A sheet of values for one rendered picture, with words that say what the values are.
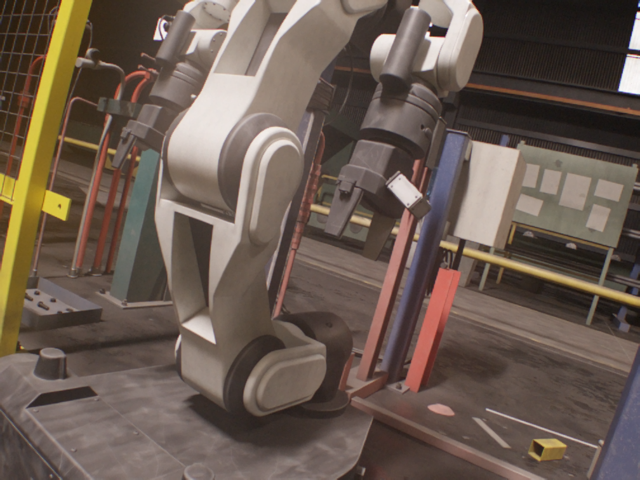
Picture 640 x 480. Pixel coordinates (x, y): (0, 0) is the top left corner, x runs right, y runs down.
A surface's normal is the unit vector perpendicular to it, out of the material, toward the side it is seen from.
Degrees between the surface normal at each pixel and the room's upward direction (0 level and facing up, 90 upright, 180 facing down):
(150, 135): 90
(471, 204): 90
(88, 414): 0
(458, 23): 79
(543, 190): 90
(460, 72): 90
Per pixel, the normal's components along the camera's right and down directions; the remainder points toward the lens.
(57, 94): 0.85, 0.27
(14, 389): -0.19, -0.72
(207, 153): -0.54, -0.03
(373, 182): 0.24, 0.00
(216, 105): -0.37, -0.45
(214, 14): -0.36, 0.93
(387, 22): 0.64, 0.62
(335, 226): -0.47, -0.26
